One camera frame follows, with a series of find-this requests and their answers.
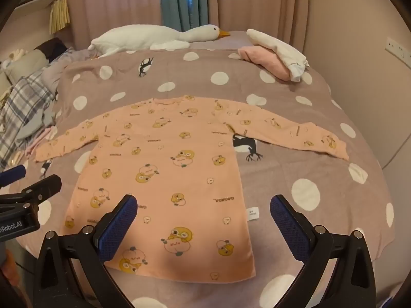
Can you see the white goose plush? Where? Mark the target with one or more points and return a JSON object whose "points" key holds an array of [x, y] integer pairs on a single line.
{"points": [[138, 38]]}

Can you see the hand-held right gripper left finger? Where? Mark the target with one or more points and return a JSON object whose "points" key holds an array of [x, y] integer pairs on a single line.
{"points": [[118, 227]]}

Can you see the white wall socket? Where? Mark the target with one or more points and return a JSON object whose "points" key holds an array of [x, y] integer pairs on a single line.
{"points": [[398, 48]]}

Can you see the folded pink cloth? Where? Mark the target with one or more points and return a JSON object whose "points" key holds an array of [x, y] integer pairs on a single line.
{"points": [[266, 60]]}

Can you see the grey green pillow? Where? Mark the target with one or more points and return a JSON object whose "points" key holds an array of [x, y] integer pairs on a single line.
{"points": [[27, 64]]}

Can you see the pink duck-print shirt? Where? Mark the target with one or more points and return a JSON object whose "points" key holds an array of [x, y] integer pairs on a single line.
{"points": [[179, 179]]}

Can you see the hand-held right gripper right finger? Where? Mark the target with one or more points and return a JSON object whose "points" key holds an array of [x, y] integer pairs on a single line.
{"points": [[285, 227]]}

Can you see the yellow tassel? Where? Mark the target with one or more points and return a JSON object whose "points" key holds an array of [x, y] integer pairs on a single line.
{"points": [[59, 14]]}

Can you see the small cream plush toy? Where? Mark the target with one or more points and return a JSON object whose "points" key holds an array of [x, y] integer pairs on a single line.
{"points": [[12, 58]]}

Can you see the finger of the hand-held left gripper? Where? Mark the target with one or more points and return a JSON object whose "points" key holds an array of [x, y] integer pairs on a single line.
{"points": [[12, 174], [38, 189]]}

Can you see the mauve polka dot blanket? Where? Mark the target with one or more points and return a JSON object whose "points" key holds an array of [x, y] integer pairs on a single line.
{"points": [[192, 70]]}

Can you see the folded white cloth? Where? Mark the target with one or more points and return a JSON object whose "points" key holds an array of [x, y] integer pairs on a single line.
{"points": [[282, 49]]}

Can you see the dark brown pillow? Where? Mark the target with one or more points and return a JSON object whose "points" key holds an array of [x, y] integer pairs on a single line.
{"points": [[51, 48]]}

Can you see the blue curtain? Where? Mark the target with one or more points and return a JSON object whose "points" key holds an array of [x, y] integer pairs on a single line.
{"points": [[179, 0]]}

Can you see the light pink cloth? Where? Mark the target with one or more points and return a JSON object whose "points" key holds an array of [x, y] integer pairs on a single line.
{"points": [[40, 139]]}

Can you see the grey lilac quilt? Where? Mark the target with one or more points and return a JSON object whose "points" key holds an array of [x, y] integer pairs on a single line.
{"points": [[64, 61]]}

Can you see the plaid cloth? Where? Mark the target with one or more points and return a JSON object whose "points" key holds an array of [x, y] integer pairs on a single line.
{"points": [[22, 102]]}

